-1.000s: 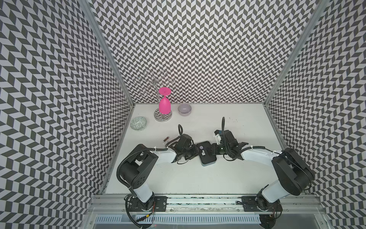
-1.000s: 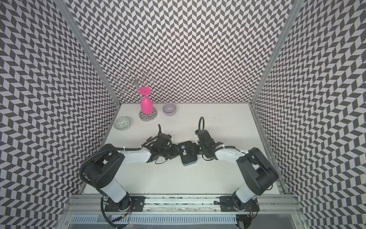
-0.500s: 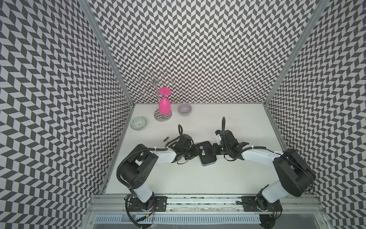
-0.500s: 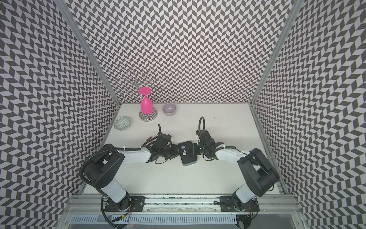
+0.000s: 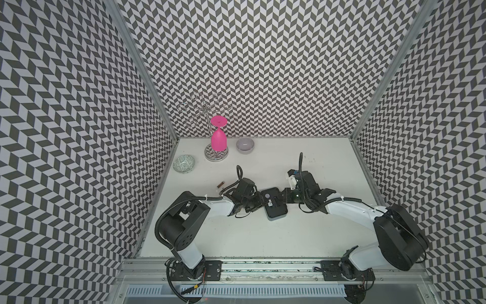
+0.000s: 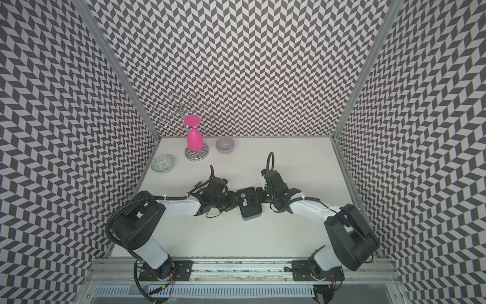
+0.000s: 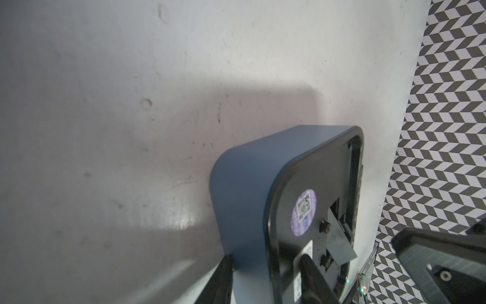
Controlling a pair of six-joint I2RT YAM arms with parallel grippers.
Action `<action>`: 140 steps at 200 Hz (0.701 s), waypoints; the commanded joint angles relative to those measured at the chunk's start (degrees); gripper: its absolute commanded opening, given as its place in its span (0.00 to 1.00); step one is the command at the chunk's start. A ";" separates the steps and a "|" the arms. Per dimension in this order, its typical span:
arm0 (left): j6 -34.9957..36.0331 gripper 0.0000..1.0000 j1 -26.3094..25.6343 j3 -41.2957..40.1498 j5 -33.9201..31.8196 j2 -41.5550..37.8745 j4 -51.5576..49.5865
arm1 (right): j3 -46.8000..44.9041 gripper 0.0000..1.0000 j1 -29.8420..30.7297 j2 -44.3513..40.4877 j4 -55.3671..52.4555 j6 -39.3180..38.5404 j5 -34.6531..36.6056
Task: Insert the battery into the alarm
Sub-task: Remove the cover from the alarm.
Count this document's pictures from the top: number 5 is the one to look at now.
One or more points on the grey small bowl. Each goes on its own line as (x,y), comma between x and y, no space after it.
(245,145)

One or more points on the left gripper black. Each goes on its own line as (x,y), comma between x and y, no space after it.
(260,201)

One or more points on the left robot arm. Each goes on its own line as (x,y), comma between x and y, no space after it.
(177,227)

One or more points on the blue alarm clock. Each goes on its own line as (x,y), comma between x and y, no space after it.
(272,202)

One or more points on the green patterned dish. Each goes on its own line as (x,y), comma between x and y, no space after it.
(184,164)

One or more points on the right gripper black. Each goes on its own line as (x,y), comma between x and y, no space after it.
(286,199)

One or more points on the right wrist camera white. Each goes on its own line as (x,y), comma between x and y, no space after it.
(293,177)

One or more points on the pink wine glass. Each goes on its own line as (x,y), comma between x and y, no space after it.
(219,139)

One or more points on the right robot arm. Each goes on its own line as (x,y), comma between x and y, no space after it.
(400,242)

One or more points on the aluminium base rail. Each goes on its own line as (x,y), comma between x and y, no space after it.
(252,280)

